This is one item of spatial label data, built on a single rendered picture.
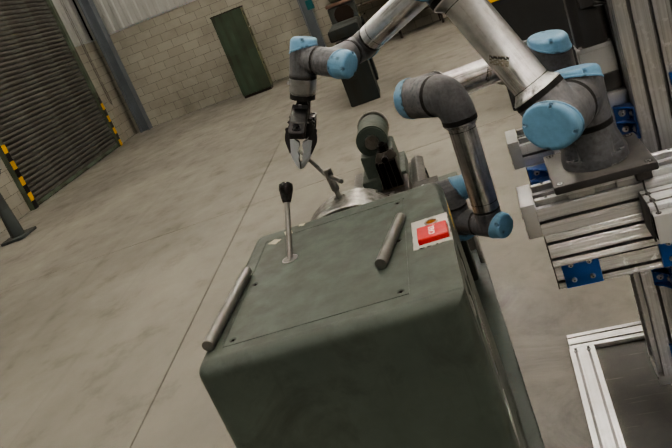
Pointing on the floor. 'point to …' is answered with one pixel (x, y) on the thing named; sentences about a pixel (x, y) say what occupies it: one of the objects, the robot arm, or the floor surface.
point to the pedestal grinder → (12, 224)
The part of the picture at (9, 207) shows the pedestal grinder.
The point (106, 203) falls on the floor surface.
